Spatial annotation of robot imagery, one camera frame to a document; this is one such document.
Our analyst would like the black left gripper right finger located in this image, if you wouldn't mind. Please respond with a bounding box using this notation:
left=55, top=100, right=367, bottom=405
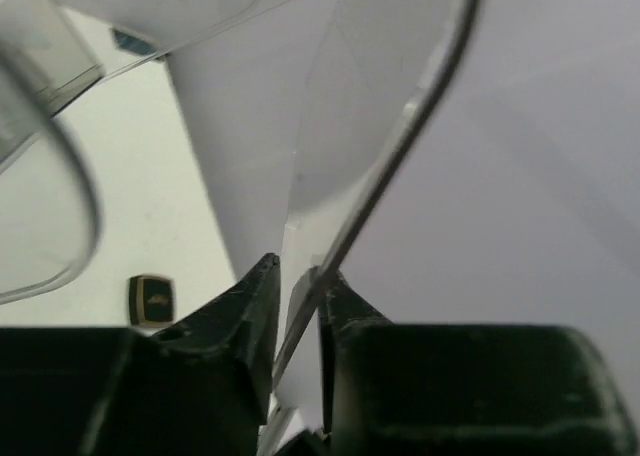
left=318, top=278, right=639, bottom=455

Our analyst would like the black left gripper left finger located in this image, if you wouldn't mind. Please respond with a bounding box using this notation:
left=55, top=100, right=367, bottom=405
left=1, top=253, right=280, bottom=455

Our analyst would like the clear acrylic organizer with drawers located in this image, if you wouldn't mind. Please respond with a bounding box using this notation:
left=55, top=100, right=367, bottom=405
left=0, top=0, right=489, bottom=456

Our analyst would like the black gold-edged compact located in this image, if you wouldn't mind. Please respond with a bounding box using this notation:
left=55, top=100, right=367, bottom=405
left=128, top=274, right=175, bottom=328

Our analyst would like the blue label sticker right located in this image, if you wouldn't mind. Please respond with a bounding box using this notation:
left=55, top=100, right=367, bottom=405
left=111, top=27, right=156, bottom=57

